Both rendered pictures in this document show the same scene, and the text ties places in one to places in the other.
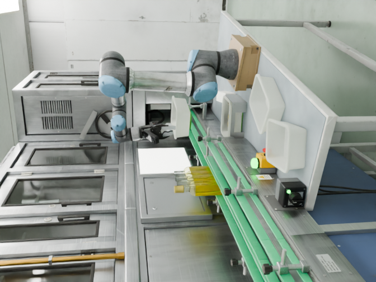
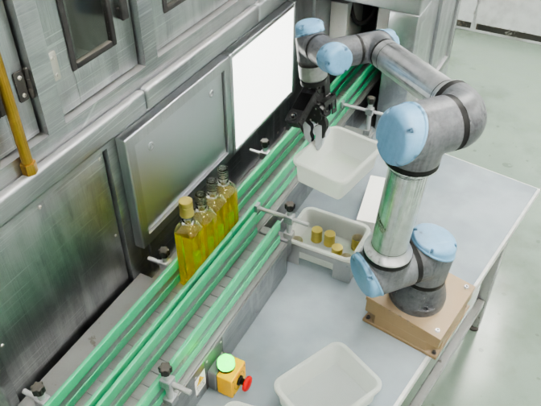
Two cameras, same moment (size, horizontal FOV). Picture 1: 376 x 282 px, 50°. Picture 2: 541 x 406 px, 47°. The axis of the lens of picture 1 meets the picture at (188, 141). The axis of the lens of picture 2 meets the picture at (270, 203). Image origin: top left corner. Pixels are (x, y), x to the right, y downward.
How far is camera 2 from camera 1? 1.06 m
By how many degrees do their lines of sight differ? 32
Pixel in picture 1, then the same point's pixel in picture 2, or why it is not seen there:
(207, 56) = (436, 275)
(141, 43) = not seen: outside the picture
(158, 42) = not seen: outside the picture
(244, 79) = (385, 316)
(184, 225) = (118, 211)
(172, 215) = (137, 190)
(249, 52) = (429, 341)
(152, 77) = (408, 208)
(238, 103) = (348, 271)
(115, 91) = (388, 143)
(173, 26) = not seen: outside the picture
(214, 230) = (112, 260)
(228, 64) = (416, 302)
